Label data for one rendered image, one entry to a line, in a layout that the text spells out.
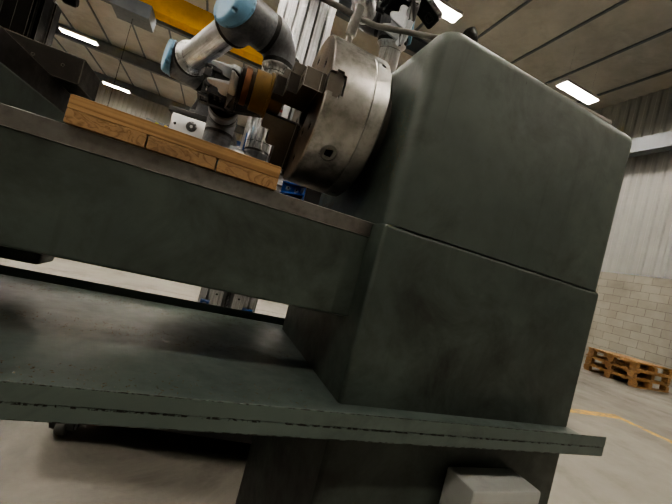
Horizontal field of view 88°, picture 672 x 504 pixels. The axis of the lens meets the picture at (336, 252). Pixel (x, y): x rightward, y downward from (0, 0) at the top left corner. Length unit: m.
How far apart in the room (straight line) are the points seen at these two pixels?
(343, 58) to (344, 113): 0.10
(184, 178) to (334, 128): 0.28
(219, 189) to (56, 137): 0.22
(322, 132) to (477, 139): 0.30
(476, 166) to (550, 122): 0.22
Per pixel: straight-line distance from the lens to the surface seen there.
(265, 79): 0.79
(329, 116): 0.68
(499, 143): 0.79
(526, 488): 0.91
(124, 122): 0.61
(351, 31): 0.88
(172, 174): 0.60
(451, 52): 0.76
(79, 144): 0.63
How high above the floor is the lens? 0.78
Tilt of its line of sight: 1 degrees up
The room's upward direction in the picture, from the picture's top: 15 degrees clockwise
